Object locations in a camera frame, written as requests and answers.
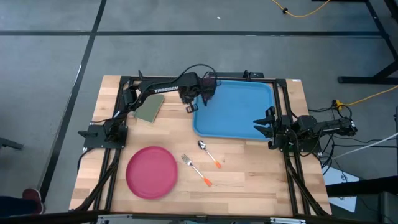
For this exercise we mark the white sheet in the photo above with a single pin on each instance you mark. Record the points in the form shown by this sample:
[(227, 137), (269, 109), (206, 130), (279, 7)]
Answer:
[(337, 179)]

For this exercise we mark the black side table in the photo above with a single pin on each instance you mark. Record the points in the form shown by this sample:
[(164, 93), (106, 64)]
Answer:
[(363, 186)]

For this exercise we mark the black rail with silver brackets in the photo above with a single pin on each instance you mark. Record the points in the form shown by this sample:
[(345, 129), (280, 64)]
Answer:
[(155, 217)]

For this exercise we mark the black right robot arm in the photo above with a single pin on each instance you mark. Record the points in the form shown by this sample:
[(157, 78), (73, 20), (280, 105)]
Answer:
[(326, 126)]

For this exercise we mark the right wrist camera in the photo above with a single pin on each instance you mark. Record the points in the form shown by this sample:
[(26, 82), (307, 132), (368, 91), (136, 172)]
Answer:
[(270, 112)]

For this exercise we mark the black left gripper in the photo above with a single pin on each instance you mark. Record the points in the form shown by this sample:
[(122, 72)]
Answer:
[(191, 90)]

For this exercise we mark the grey furniture foot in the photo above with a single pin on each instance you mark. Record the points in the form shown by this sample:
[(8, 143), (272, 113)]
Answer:
[(9, 143)]

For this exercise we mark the olive green pad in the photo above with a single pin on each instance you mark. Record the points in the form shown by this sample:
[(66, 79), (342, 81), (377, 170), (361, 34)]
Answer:
[(150, 107)]

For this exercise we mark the person's shoe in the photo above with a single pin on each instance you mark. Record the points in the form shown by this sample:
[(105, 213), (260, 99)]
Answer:
[(32, 196)]

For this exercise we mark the person's leg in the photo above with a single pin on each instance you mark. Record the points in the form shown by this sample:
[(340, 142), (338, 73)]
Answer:
[(14, 206)]

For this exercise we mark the black desk leg frame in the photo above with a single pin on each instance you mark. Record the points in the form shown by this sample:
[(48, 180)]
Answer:
[(367, 80)]

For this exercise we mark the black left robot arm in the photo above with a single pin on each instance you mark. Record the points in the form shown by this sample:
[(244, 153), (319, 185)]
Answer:
[(161, 89)]

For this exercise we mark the blue plastic tray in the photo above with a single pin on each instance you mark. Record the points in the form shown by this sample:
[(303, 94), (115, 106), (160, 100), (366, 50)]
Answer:
[(236, 109)]

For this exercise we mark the black aluminium table frame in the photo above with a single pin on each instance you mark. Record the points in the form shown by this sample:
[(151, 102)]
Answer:
[(294, 174)]

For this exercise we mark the pink round plate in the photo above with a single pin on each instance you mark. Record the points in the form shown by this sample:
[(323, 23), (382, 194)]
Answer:
[(151, 172)]

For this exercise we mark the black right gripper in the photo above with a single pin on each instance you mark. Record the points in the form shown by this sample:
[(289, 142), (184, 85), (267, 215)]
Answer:
[(280, 132)]

